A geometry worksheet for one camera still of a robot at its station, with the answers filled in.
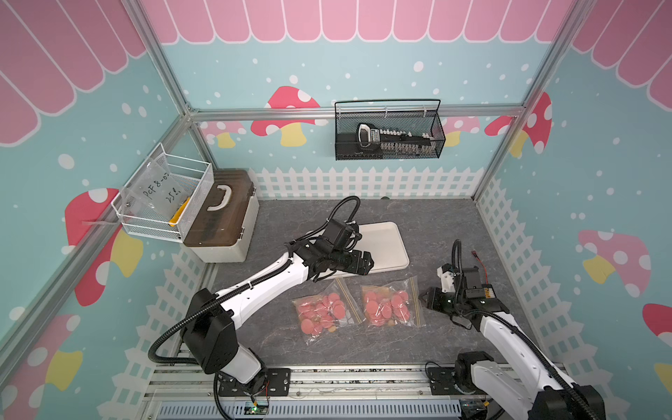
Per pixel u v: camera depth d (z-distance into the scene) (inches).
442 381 29.2
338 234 23.7
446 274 30.6
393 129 36.3
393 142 34.4
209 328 16.4
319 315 32.8
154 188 26.4
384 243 41.5
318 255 22.4
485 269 38.5
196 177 31.9
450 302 28.5
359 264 27.5
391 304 34.1
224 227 33.6
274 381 29.3
